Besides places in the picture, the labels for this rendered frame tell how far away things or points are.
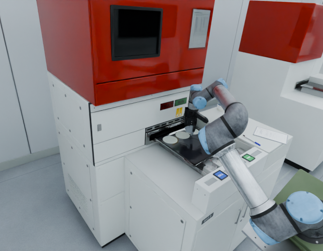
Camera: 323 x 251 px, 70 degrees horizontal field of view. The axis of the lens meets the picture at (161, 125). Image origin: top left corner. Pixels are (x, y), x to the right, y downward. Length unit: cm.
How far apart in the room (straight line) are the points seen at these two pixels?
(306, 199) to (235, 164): 27
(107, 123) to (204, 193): 64
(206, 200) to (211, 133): 32
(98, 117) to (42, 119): 162
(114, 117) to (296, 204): 95
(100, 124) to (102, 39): 45
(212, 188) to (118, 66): 74
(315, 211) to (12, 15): 253
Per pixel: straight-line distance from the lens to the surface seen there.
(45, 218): 236
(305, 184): 129
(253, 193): 102
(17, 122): 281
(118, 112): 133
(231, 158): 101
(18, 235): 231
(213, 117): 179
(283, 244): 124
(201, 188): 113
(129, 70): 123
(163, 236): 149
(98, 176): 149
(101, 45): 113
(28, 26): 260
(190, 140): 157
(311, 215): 101
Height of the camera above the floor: 170
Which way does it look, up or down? 28 degrees down
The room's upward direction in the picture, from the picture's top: 5 degrees clockwise
